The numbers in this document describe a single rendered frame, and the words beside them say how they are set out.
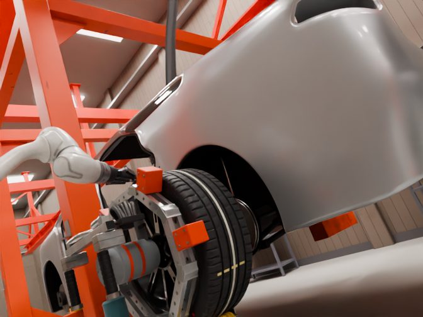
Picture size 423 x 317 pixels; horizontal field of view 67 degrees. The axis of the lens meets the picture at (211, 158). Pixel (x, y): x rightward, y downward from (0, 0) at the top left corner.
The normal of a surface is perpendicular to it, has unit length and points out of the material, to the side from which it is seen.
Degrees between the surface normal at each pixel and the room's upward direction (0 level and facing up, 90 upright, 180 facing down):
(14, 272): 90
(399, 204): 90
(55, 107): 90
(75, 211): 90
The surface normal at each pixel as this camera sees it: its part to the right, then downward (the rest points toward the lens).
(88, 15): 0.61, -0.42
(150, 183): 0.69, 0.18
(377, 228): -0.71, 0.07
